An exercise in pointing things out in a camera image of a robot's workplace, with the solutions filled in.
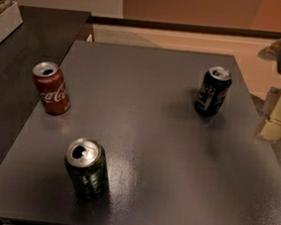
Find black side table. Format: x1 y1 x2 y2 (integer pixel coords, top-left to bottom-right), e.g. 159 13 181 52
0 6 92 164

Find dark blue pepsi can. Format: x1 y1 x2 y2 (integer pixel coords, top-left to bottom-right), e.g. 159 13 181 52
194 66 233 117

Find red coca-cola can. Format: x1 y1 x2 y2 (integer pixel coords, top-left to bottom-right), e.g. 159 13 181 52
33 61 71 116

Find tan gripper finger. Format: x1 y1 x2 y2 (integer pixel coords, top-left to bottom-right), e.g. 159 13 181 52
257 39 281 60
256 86 281 142

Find dark green soda can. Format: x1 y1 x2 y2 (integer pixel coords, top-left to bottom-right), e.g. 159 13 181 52
64 138 109 200

